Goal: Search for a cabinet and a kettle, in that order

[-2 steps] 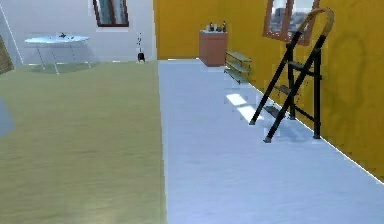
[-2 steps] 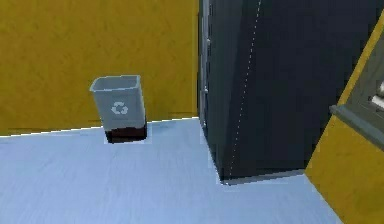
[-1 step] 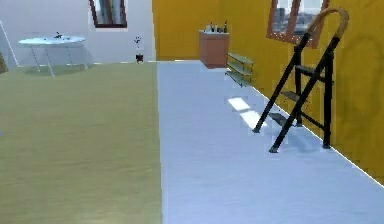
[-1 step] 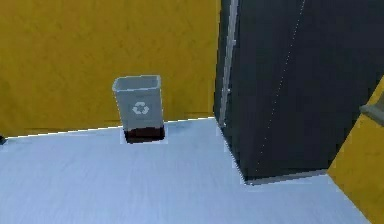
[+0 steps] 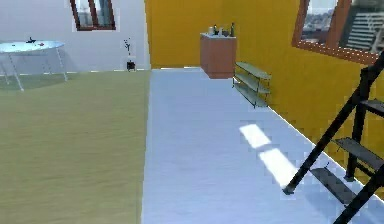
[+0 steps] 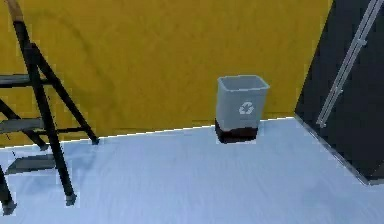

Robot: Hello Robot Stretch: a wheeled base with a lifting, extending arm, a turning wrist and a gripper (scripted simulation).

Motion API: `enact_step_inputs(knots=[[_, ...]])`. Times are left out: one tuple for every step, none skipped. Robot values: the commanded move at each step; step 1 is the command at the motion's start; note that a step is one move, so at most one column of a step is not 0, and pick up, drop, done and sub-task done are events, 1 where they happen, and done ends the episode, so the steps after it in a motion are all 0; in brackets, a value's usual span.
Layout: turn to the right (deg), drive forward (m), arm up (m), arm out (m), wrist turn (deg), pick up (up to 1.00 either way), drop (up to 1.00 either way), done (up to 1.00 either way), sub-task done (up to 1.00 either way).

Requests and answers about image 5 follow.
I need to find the brown wooden cabinet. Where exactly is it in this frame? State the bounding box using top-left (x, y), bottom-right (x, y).
top-left (199, 32), bottom-right (238, 80)

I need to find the low grey-green shelf rack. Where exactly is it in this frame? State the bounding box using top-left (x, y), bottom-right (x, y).
top-left (232, 61), bottom-right (272, 109)

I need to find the black potted house plant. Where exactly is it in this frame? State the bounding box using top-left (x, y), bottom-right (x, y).
top-left (122, 37), bottom-right (137, 72)

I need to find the large brown framed window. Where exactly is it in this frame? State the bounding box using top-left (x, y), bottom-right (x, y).
top-left (291, 0), bottom-right (384, 66)

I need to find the black ladder shelf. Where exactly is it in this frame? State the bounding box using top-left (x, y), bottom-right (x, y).
top-left (282, 50), bottom-right (384, 224)

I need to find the round pale blue table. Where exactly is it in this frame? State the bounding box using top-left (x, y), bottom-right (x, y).
top-left (0, 40), bottom-right (69, 93)

